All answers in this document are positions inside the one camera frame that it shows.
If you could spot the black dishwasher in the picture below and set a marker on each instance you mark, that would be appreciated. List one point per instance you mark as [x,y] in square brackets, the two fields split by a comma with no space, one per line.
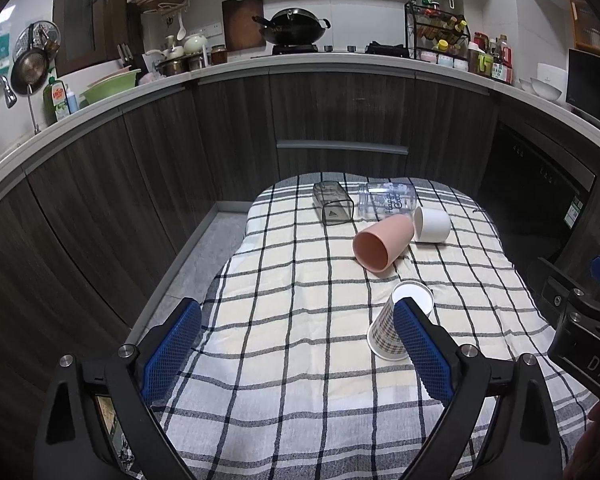
[535,185]

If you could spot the white cup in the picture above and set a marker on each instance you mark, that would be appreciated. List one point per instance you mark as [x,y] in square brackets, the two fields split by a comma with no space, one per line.
[432,225]

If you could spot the green plastic basin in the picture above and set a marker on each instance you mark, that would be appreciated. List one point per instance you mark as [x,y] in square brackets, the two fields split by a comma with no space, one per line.
[112,87]

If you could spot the white box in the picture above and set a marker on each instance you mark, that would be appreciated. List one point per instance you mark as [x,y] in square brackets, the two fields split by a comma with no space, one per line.
[550,71]

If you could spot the hanging metal strainer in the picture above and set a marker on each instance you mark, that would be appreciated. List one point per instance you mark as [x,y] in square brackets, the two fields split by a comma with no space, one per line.
[42,35]

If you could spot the checked black white cloth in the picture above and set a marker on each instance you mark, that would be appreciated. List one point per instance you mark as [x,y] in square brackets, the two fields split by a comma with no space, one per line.
[290,310]

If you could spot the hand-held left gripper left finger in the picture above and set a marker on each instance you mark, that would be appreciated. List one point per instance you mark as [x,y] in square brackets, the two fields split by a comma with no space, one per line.
[172,350]

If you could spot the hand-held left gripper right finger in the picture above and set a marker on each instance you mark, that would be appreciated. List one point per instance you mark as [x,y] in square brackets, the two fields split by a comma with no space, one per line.
[422,355]

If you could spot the white teapot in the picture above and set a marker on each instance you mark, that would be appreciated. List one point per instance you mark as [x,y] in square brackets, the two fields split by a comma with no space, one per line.
[195,44]

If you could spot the pink plastic cup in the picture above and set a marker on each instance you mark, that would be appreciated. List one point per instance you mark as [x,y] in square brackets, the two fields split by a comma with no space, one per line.
[380,245]

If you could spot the black microwave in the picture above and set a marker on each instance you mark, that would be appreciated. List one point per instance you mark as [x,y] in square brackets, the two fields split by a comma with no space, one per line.
[592,85]

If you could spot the clear printed glass jar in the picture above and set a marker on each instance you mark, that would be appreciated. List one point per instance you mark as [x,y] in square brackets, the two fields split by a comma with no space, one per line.
[385,200]

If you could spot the black gas stove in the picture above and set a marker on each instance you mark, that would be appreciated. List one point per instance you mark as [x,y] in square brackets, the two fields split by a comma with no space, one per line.
[300,50]

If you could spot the white bowl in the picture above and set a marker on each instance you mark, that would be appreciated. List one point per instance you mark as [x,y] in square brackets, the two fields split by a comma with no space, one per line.
[546,90]

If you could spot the stainless steel pot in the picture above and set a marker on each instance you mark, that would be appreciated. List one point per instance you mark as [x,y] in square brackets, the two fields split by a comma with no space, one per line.
[172,65]

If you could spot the green dish soap bottle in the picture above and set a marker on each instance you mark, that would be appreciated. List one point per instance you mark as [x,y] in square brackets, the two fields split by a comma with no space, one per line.
[56,102]

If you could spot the grey transparent cup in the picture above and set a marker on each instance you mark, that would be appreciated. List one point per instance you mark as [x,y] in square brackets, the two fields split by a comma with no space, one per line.
[332,202]

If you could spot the white ladle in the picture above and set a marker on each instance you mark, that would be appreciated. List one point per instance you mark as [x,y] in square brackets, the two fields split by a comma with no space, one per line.
[181,30]

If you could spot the plaid paper cup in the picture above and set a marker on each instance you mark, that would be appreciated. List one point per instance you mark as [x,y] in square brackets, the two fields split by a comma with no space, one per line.
[385,332]

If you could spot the dark sauce bottle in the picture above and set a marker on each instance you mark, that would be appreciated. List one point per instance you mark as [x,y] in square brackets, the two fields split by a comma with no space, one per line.
[502,60]

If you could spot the black wok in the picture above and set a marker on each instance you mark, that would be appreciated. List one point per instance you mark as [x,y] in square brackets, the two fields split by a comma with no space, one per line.
[292,27]

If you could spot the hanging frying pan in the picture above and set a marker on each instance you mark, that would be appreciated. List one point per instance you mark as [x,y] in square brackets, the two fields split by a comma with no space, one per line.
[29,72]

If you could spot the brown cutting board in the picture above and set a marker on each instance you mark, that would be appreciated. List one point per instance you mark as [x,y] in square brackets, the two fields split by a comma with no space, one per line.
[240,22]

